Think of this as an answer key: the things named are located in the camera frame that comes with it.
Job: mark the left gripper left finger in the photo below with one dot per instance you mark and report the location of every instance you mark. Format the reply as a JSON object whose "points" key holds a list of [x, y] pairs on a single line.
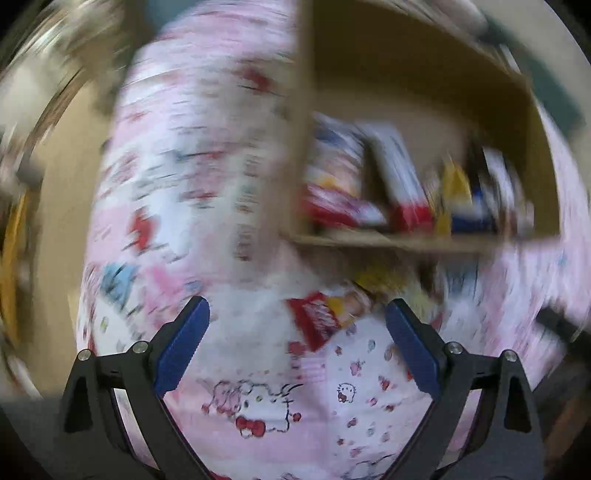
{"points": [[91, 430]]}

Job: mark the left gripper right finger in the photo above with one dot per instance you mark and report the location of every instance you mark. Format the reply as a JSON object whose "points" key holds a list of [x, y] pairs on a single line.
{"points": [[504, 441]]}

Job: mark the blue yellow snack bag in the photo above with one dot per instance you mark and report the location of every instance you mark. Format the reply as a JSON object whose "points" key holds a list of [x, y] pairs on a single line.
{"points": [[485, 196]]}

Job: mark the pink Hello Kitty bedsheet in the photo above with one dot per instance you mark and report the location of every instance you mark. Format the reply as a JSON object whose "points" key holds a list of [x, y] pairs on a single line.
{"points": [[190, 200]]}

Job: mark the red KitKat packet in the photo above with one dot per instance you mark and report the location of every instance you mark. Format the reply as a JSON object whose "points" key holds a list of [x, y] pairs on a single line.
{"points": [[319, 316]]}

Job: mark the white red chocolate bar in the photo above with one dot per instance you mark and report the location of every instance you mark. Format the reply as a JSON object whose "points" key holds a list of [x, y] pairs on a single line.
{"points": [[411, 211]]}

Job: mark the white orange bread packet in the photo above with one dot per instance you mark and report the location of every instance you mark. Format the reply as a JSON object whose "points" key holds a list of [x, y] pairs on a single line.
{"points": [[333, 178]]}

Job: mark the brown cardboard box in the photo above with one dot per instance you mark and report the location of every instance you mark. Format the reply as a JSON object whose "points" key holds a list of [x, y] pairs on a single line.
{"points": [[361, 60]]}

